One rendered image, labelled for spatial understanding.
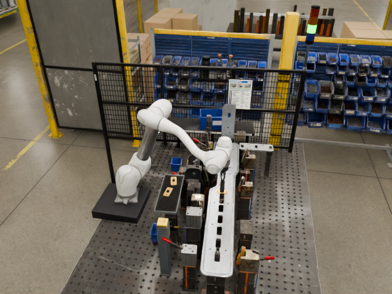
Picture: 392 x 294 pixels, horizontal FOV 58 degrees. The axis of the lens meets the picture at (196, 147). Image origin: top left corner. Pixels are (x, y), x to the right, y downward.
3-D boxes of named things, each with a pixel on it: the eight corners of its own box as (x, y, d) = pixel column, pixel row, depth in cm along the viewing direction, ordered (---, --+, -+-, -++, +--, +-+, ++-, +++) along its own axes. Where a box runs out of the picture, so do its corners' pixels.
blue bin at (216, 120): (233, 129, 323) (234, 116, 316) (200, 129, 323) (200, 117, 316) (231, 120, 337) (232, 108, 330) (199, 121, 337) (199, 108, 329)
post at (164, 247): (170, 276, 232) (167, 228, 208) (159, 275, 233) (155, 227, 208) (172, 266, 238) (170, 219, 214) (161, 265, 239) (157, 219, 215)
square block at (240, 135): (242, 168, 329) (245, 135, 309) (234, 167, 330) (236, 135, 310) (242, 163, 336) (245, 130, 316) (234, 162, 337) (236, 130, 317)
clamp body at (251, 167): (254, 193, 301) (258, 160, 281) (240, 192, 302) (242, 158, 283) (253, 186, 308) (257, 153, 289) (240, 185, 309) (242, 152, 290)
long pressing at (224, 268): (237, 278, 197) (237, 276, 196) (197, 275, 199) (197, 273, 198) (239, 143, 311) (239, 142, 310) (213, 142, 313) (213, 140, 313)
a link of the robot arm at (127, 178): (112, 193, 282) (109, 171, 270) (124, 180, 296) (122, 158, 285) (130, 199, 277) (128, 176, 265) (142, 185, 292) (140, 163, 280)
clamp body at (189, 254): (197, 294, 221) (197, 256, 201) (179, 292, 222) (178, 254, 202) (199, 280, 229) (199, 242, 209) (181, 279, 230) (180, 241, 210)
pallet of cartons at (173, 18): (188, 81, 670) (187, 25, 612) (147, 77, 685) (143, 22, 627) (202, 60, 767) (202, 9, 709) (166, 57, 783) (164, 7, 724)
